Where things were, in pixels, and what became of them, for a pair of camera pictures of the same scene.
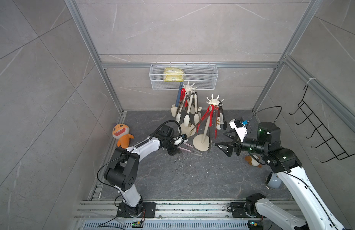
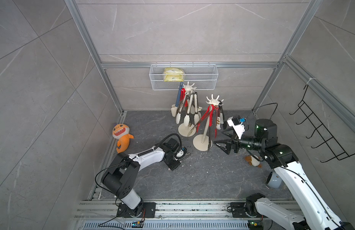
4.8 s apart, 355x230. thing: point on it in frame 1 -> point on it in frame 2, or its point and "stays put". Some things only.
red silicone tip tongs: [210, 113] stays put
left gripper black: [173, 151] -> [174, 166]
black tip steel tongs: [221, 116] stays put
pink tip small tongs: [188, 150] -> [187, 154]
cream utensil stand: [202, 142] stays put
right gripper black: [235, 143] stays put
